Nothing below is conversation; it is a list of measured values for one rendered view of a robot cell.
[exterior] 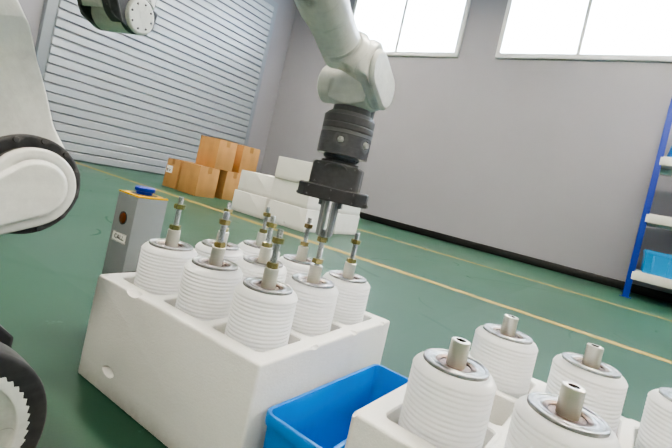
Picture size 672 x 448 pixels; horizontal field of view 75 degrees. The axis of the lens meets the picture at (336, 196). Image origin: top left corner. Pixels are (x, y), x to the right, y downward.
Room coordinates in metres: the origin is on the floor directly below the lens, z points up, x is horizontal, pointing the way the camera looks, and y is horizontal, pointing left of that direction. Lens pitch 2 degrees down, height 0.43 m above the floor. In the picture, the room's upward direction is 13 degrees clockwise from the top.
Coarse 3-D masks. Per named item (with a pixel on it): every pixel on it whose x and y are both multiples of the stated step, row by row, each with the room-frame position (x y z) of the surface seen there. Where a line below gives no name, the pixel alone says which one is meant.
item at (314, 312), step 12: (300, 288) 0.71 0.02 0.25; (312, 288) 0.71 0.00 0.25; (336, 288) 0.75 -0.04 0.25; (300, 300) 0.71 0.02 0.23; (312, 300) 0.70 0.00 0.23; (324, 300) 0.71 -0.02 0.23; (336, 300) 0.74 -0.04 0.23; (300, 312) 0.70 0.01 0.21; (312, 312) 0.70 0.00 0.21; (324, 312) 0.71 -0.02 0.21; (300, 324) 0.70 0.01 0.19; (312, 324) 0.71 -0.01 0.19; (324, 324) 0.72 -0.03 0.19; (312, 336) 0.71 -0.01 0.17
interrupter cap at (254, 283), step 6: (246, 282) 0.64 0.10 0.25; (252, 282) 0.65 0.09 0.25; (258, 282) 0.66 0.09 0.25; (276, 282) 0.68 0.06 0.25; (282, 282) 0.68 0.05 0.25; (252, 288) 0.62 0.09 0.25; (258, 288) 0.62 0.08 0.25; (264, 288) 0.64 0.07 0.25; (276, 288) 0.66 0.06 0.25; (282, 288) 0.65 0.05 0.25; (288, 288) 0.66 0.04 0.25; (270, 294) 0.62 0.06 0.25; (276, 294) 0.62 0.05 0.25; (282, 294) 0.62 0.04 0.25; (288, 294) 0.63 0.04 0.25
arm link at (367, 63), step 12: (360, 36) 0.67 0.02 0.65; (360, 48) 0.66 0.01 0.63; (372, 48) 0.67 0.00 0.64; (324, 60) 0.68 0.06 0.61; (336, 60) 0.66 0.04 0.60; (348, 60) 0.65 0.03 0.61; (360, 60) 0.66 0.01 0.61; (372, 60) 0.66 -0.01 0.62; (384, 60) 0.69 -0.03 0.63; (348, 72) 0.67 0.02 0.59; (360, 72) 0.66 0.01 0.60; (372, 72) 0.67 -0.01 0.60; (384, 72) 0.70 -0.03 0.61; (372, 84) 0.68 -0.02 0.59; (384, 84) 0.71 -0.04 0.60; (372, 96) 0.70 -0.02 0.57; (384, 96) 0.72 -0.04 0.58; (372, 108) 0.73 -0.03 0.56; (384, 108) 0.73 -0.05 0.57
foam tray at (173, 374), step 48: (96, 288) 0.75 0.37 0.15; (96, 336) 0.74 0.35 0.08; (144, 336) 0.67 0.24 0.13; (192, 336) 0.61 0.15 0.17; (336, 336) 0.71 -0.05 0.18; (384, 336) 0.86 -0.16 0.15; (96, 384) 0.72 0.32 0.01; (144, 384) 0.66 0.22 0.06; (192, 384) 0.60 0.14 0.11; (240, 384) 0.56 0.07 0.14; (288, 384) 0.61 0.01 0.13; (192, 432) 0.59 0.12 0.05; (240, 432) 0.55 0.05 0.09
